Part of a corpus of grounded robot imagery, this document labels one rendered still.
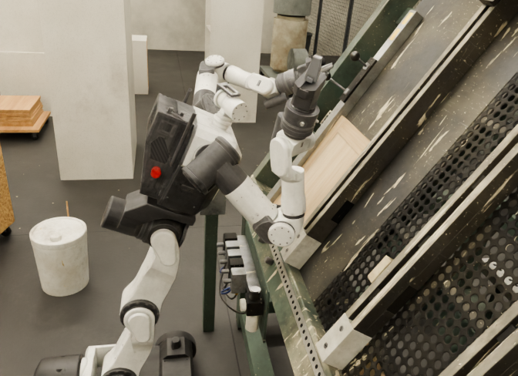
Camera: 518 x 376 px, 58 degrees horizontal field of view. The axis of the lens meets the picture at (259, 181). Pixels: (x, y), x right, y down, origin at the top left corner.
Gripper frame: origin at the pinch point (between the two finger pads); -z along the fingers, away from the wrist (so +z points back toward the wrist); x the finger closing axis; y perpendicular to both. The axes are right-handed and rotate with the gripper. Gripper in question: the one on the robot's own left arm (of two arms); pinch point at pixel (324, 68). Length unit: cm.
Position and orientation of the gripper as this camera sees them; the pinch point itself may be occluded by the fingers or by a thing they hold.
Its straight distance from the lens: 178.5
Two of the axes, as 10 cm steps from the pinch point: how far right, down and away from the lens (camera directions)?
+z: -8.8, 2.9, 3.8
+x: 4.0, 8.8, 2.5
